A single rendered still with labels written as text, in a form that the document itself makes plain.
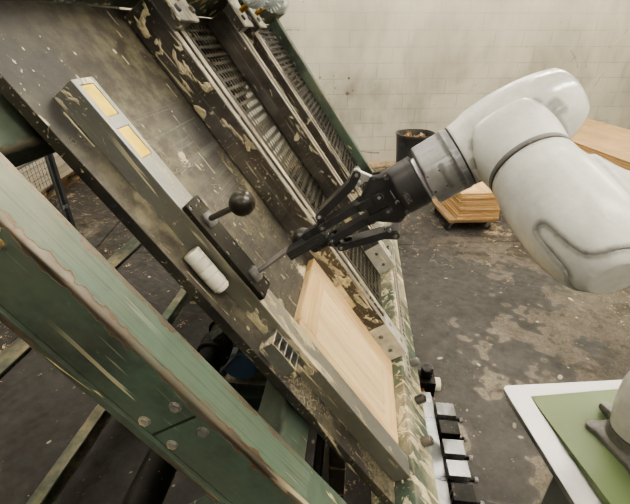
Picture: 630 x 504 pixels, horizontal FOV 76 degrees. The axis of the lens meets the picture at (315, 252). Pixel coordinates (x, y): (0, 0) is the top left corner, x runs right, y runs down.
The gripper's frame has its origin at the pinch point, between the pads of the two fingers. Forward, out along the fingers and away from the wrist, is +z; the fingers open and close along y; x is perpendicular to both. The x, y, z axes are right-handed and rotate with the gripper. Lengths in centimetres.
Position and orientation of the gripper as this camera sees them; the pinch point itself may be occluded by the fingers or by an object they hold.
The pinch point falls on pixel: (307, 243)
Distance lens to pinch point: 64.9
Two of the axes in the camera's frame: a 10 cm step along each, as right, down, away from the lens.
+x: 1.1, -4.7, 8.8
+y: 5.6, 7.6, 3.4
